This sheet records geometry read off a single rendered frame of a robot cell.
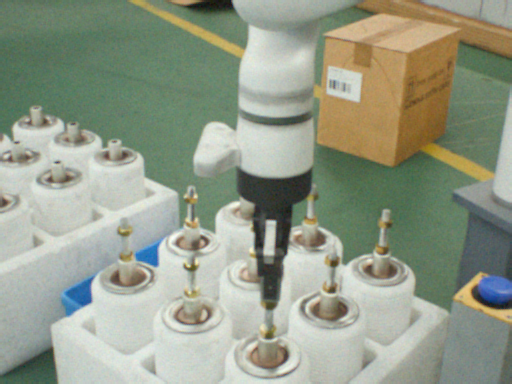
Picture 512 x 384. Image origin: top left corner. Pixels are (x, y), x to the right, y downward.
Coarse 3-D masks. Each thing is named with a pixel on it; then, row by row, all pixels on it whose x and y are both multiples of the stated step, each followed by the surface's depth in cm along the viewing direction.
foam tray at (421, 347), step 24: (432, 312) 102; (72, 336) 96; (96, 336) 102; (408, 336) 98; (432, 336) 100; (72, 360) 98; (96, 360) 93; (120, 360) 92; (144, 360) 93; (384, 360) 93; (408, 360) 96; (432, 360) 103
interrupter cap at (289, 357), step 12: (252, 336) 85; (240, 348) 83; (252, 348) 84; (288, 348) 84; (240, 360) 82; (252, 360) 82; (276, 360) 82; (288, 360) 82; (300, 360) 82; (252, 372) 80; (264, 372) 80; (276, 372) 80; (288, 372) 80
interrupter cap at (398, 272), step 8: (360, 256) 101; (368, 256) 101; (352, 264) 99; (360, 264) 99; (368, 264) 100; (392, 264) 100; (400, 264) 100; (352, 272) 98; (360, 272) 98; (368, 272) 98; (392, 272) 98; (400, 272) 98; (360, 280) 96; (368, 280) 96; (376, 280) 96; (384, 280) 96; (392, 280) 96; (400, 280) 96
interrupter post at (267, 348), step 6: (258, 336) 81; (276, 336) 81; (258, 342) 82; (264, 342) 81; (270, 342) 80; (276, 342) 81; (258, 348) 82; (264, 348) 81; (270, 348) 81; (276, 348) 81; (258, 354) 82; (264, 354) 81; (270, 354) 81; (276, 354) 82; (264, 360) 82; (270, 360) 82
